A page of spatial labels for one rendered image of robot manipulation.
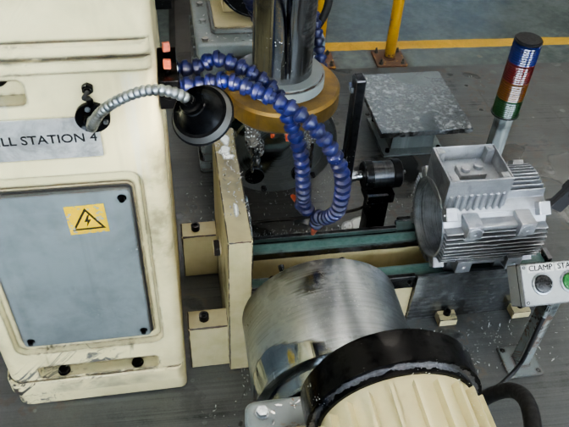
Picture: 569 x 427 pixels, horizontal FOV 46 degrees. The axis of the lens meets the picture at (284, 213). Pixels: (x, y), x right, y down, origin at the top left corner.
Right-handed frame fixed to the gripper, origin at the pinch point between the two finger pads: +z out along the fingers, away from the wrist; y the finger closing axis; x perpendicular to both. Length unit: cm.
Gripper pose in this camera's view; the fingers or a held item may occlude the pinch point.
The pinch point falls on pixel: (567, 194)
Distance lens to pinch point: 131.3
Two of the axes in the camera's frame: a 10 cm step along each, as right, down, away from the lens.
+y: 1.6, 6.8, -7.1
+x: 8.3, 2.9, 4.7
